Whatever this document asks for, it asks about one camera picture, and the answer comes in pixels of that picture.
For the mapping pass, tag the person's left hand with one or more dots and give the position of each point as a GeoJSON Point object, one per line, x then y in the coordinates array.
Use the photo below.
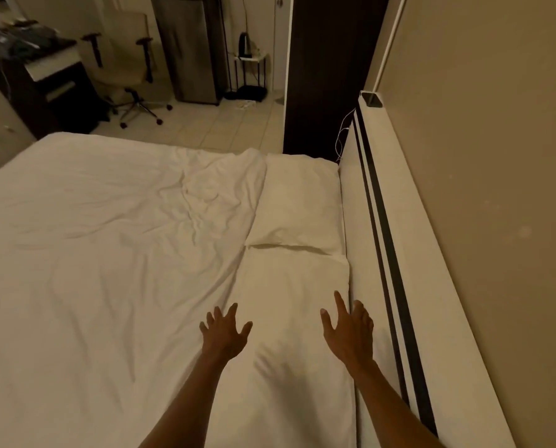
{"type": "Point", "coordinates": [222, 338]}

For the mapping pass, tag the person's right hand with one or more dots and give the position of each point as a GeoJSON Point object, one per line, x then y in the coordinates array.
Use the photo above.
{"type": "Point", "coordinates": [351, 336]}

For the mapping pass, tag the person's left little finger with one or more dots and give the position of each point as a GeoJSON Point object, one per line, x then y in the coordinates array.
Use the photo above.
{"type": "Point", "coordinates": [202, 329]}

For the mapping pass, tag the person's left thumb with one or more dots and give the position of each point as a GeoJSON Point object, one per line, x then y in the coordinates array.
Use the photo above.
{"type": "Point", "coordinates": [245, 331]}

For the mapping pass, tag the person's right thumb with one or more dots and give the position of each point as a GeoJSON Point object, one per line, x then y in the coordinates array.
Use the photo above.
{"type": "Point", "coordinates": [327, 320]}

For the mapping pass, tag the person's left middle finger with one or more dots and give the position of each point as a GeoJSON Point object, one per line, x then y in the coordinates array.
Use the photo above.
{"type": "Point", "coordinates": [219, 314]}

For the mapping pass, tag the person's left forearm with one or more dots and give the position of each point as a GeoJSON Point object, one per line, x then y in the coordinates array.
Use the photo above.
{"type": "Point", "coordinates": [184, 405]}

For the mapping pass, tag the person's right forearm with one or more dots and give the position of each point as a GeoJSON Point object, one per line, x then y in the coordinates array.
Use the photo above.
{"type": "Point", "coordinates": [392, 408]}

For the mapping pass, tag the white pillow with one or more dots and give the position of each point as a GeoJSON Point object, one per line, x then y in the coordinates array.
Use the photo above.
{"type": "Point", "coordinates": [299, 205]}
{"type": "Point", "coordinates": [282, 293]}

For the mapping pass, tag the white headboard with black stripes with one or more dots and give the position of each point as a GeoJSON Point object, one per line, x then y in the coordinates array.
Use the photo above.
{"type": "Point", "coordinates": [413, 284]}

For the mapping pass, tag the white duvet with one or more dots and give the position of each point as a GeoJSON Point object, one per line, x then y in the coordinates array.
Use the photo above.
{"type": "Point", "coordinates": [105, 275]}

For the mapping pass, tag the white power strip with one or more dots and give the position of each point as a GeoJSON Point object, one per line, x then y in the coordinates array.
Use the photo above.
{"type": "Point", "coordinates": [250, 105]}

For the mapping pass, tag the black box under table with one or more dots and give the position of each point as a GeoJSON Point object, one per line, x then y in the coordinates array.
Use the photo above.
{"type": "Point", "coordinates": [249, 93]}

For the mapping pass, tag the small white side table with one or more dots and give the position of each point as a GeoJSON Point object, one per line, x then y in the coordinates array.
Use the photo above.
{"type": "Point", "coordinates": [252, 65]}

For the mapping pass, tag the dark wooden wardrobe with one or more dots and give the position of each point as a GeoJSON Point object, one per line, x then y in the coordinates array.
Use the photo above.
{"type": "Point", "coordinates": [327, 69]}

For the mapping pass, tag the stainless steel fridge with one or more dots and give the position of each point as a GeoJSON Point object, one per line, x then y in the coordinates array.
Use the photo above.
{"type": "Point", "coordinates": [189, 46]}

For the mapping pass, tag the black electric kettle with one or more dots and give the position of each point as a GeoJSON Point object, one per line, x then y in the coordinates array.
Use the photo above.
{"type": "Point", "coordinates": [245, 45]}

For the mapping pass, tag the white door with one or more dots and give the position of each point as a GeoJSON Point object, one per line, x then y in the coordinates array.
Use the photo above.
{"type": "Point", "coordinates": [282, 46]}

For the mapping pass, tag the beige office chair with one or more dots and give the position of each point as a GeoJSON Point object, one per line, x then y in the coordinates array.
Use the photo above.
{"type": "Point", "coordinates": [126, 51]}

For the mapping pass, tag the dark desk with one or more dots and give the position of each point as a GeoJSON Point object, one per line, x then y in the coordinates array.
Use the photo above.
{"type": "Point", "coordinates": [40, 93]}

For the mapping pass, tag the dark bag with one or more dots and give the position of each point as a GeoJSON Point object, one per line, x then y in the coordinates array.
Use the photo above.
{"type": "Point", "coordinates": [12, 41]}

